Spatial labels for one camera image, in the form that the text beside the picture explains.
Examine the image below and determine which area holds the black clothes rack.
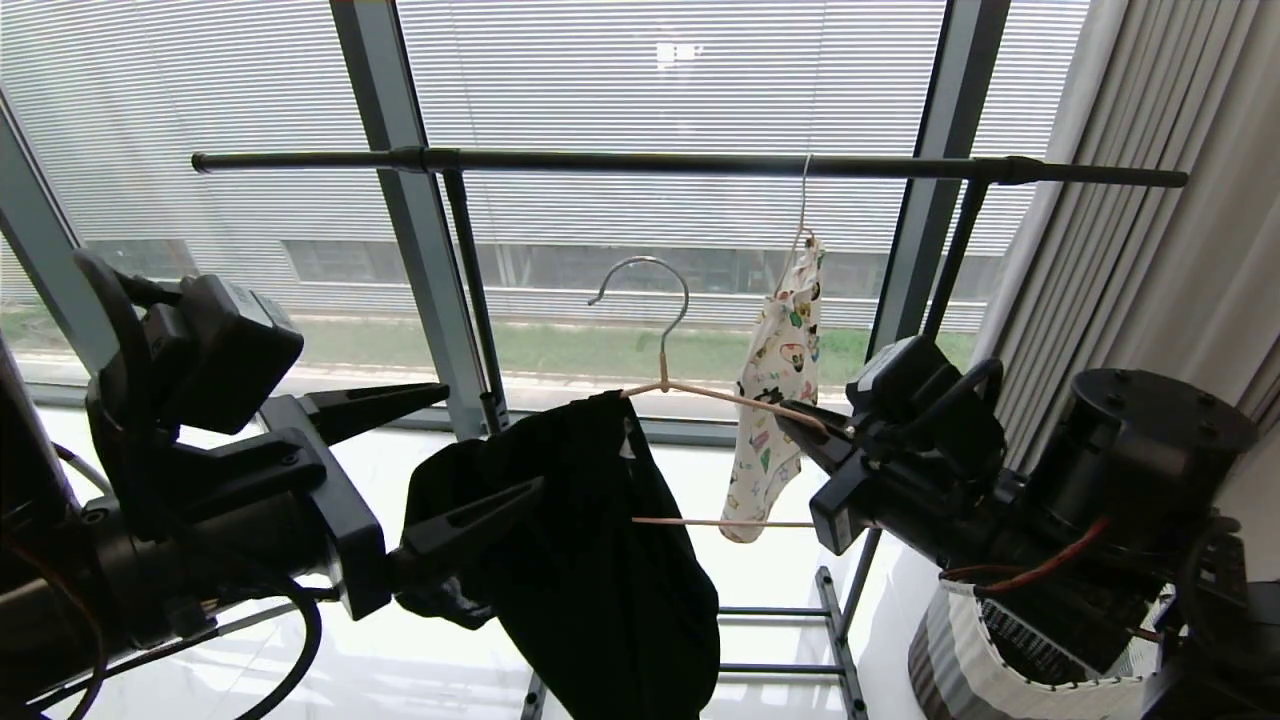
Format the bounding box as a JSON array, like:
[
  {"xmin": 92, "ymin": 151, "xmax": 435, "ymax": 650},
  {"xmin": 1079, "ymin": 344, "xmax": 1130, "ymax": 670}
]
[{"xmin": 191, "ymin": 147, "xmax": 1190, "ymax": 720}]

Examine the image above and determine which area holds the beige curtain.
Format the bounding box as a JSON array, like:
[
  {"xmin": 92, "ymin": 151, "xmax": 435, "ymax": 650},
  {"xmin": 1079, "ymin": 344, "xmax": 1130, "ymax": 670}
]
[{"xmin": 972, "ymin": 0, "xmax": 1280, "ymax": 521}]

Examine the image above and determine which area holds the white laundry basket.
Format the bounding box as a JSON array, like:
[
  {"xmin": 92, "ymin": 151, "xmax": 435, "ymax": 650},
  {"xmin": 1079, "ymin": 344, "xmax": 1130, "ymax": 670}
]
[{"xmin": 907, "ymin": 575, "xmax": 1173, "ymax": 720}]

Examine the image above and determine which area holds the cream printed garment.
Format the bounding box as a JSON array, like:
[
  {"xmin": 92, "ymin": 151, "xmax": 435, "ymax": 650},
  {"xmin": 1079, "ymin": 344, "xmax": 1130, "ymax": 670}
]
[{"xmin": 719, "ymin": 235, "xmax": 827, "ymax": 545}]

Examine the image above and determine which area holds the black garment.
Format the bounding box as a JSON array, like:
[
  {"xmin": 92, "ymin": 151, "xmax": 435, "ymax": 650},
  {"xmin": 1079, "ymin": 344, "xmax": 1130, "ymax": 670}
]
[{"xmin": 394, "ymin": 390, "xmax": 722, "ymax": 720}]

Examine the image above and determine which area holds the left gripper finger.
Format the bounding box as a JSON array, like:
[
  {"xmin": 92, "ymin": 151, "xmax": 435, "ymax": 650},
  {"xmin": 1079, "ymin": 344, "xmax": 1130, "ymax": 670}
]
[
  {"xmin": 386, "ymin": 477, "xmax": 547, "ymax": 594},
  {"xmin": 299, "ymin": 382, "xmax": 452, "ymax": 447}
]

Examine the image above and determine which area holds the window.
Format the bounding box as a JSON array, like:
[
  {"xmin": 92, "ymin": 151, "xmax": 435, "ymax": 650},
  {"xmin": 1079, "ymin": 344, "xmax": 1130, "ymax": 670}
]
[{"xmin": 0, "ymin": 0, "xmax": 1093, "ymax": 449}]

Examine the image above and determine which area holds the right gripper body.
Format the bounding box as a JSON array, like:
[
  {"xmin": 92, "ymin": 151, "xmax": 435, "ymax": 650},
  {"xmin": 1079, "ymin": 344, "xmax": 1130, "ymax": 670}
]
[{"xmin": 807, "ymin": 454, "xmax": 963, "ymax": 563}]

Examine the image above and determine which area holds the black cable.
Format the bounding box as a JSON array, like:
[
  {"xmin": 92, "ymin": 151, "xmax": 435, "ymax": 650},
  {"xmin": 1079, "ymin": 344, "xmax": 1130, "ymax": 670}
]
[{"xmin": 225, "ymin": 572, "xmax": 325, "ymax": 720}]

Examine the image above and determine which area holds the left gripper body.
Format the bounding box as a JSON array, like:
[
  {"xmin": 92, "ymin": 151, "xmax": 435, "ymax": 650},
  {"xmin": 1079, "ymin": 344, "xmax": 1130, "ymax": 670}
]
[{"xmin": 100, "ymin": 394, "xmax": 393, "ymax": 623}]

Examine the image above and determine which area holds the pink clothes hanger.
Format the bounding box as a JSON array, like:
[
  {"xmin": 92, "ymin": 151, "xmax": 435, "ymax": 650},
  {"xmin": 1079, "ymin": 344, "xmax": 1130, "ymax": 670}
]
[
  {"xmin": 587, "ymin": 256, "xmax": 833, "ymax": 529},
  {"xmin": 776, "ymin": 153, "xmax": 819, "ymax": 297}
]

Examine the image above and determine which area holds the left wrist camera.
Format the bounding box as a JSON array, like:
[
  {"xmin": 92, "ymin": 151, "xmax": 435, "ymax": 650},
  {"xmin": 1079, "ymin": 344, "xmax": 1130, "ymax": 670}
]
[{"xmin": 73, "ymin": 250, "xmax": 306, "ymax": 437}]

